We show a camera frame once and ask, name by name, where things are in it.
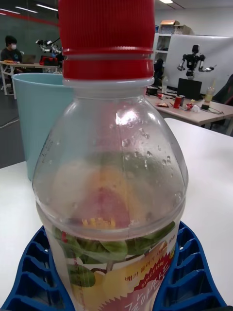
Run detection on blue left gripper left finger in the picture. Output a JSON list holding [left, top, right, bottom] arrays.
[[0, 225, 76, 311]]

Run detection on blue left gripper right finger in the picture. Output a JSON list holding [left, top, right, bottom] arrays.
[[152, 220, 228, 311]]

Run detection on clear plastic bottle red cap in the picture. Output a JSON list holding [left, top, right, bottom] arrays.
[[31, 0, 189, 311]]

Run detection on long pale wooden desk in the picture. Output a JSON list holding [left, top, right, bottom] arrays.
[[145, 93, 233, 127]]

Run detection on pale blue plastic bin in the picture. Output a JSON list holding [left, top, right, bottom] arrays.
[[11, 72, 75, 182]]

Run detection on black monitor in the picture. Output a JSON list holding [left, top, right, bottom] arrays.
[[176, 78, 202, 101]]

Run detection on black silver humanoid robot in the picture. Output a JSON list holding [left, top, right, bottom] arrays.
[[177, 44, 217, 80]]

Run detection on wooden desk white legs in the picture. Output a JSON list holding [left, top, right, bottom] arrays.
[[0, 60, 61, 100]]

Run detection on white partition board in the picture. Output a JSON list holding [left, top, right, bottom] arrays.
[[167, 34, 233, 96]]

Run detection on white shelf unit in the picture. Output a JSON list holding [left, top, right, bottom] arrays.
[[154, 33, 172, 73]]

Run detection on person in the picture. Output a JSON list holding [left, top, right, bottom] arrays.
[[0, 35, 24, 74]]

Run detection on cardboard box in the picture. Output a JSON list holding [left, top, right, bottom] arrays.
[[159, 19, 181, 35]]

